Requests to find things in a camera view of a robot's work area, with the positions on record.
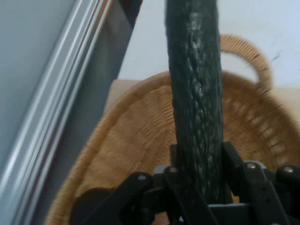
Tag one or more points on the long dark green cucumber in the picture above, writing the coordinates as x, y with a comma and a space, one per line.
195, 93

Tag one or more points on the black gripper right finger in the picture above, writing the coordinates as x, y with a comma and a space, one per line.
264, 192

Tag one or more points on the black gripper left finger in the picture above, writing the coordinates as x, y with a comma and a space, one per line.
164, 201

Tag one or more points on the woven wicker basket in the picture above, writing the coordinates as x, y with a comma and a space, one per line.
131, 140

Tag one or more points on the aluminium wall rail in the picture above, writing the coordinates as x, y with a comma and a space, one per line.
58, 82

